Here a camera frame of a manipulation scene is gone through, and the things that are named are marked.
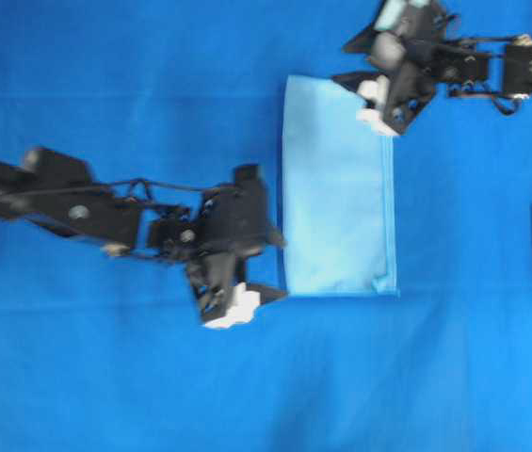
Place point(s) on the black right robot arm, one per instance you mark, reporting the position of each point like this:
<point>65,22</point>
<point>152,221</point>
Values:
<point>510,73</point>

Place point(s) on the light blue towel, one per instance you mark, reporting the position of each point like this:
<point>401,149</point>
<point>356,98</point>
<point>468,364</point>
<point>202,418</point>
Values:
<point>338,195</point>

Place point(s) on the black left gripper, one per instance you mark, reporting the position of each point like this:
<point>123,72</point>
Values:
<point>231,226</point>

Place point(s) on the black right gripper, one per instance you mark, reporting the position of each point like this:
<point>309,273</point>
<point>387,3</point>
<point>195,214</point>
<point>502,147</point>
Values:
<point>406,42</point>

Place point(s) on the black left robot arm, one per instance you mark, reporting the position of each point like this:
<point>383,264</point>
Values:
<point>58,193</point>

